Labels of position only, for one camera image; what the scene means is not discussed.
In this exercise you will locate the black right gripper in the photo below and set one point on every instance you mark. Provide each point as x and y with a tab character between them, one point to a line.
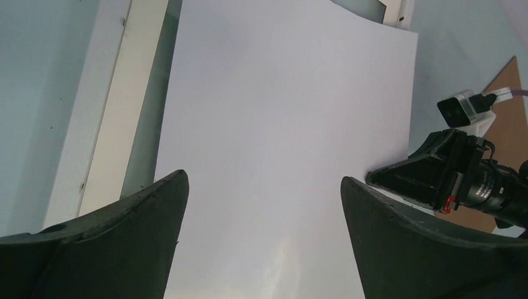
426	178

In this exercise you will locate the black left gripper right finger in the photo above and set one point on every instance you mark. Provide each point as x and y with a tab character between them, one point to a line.
402	252

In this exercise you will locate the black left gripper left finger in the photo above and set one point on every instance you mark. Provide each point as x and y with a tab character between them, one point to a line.
122	250

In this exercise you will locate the brown backing board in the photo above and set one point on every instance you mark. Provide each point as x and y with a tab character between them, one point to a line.
508	133

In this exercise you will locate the sunset landscape photo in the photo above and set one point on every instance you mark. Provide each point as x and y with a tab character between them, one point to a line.
289	238

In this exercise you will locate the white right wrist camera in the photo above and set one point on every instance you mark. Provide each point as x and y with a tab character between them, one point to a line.
469	112

